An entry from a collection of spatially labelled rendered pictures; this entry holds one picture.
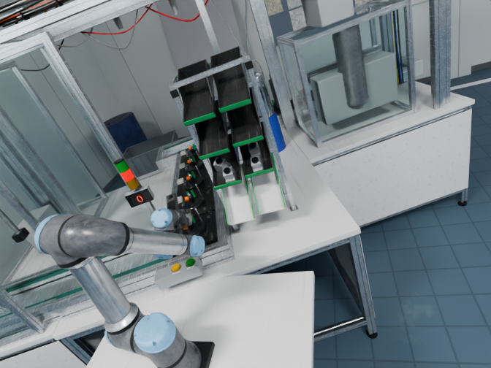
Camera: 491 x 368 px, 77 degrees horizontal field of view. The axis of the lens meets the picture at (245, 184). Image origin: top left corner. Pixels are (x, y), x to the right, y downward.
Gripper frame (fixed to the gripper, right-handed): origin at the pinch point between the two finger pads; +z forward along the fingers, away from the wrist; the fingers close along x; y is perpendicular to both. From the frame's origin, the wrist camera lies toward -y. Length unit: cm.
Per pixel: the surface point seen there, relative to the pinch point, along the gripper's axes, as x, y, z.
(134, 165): -79, -84, 167
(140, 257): -32.2, 12.8, 11.0
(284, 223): 45, 21, 9
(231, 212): 22.3, 7.8, -1.3
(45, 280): -89, 7, 15
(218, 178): 23.2, -8.6, -9.9
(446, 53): 173, -40, 37
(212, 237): 9.8, 15.8, -2.0
